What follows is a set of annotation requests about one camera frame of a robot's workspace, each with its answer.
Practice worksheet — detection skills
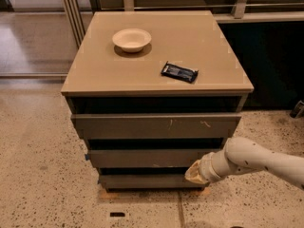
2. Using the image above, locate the dark robot base part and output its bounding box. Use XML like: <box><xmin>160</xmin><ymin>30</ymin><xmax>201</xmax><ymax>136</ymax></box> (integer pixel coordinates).
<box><xmin>290</xmin><ymin>100</ymin><xmax>304</xmax><ymax>118</ymax></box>

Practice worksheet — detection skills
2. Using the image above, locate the grey bottom drawer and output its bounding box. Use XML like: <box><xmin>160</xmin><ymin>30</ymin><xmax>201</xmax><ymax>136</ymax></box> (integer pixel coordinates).
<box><xmin>99</xmin><ymin>174</ymin><xmax>205</xmax><ymax>189</ymax></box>

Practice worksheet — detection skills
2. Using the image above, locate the black snack packet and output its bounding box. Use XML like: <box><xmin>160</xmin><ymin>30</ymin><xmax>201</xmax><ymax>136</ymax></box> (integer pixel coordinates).
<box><xmin>161</xmin><ymin>62</ymin><xmax>199</xmax><ymax>84</ymax></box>

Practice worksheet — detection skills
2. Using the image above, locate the grey top drawer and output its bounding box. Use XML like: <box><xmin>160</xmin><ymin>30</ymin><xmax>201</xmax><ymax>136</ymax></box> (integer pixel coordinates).
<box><xmin>71</xmin><ymin>113</ymin><xmax>241</xmax><ymax>140</ymax></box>

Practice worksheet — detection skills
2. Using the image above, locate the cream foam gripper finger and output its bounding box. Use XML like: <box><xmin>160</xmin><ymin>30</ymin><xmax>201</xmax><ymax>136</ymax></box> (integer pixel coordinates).
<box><xmin>184</xmin><ymin>160</ymin><xmax>208</xmax><ymax>184</ymax></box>

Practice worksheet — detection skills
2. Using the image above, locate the white ceramic bowl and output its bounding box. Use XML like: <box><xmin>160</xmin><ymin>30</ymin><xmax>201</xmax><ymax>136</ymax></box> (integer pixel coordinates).
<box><xmin>112</xmin><ymin>28</ymin><xmax>152</xmax><ymax>53</ymax></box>

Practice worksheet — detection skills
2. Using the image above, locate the grey drawer cabinet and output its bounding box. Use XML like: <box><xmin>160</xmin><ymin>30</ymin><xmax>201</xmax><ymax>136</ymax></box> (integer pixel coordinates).
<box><xmin>62</xmin><ymin>11</ymin><xmax>253</xmax><ymax>177</ymax></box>

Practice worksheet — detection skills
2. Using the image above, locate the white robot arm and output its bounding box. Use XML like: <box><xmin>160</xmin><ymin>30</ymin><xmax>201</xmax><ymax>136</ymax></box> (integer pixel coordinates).
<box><xmin>185</xmin><ymin>137</ymin><xmax>304</xmax><ymax>190</ymax></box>

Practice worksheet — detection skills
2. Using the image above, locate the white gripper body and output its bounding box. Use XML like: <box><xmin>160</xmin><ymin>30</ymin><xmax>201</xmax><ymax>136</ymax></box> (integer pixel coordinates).
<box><xmin>199</xmin><ymin>151</ymin><xmax>229</xmax><ymax>182</ymax></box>

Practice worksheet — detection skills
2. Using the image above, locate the grey drawer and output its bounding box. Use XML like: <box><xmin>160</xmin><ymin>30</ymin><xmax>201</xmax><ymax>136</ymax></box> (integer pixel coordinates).
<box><xmin>99</xmin><ymin>174</ymin><xmax>205</xmax><ymax>189</ymax></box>
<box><xmin>71</xmin><ymin>113</ymin><xmax>241</xmax><ymax>140</ymax></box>
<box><xmin>85</xmin><ymin>149</ymin><xmax>217</xmax><ymax>168</ymax></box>

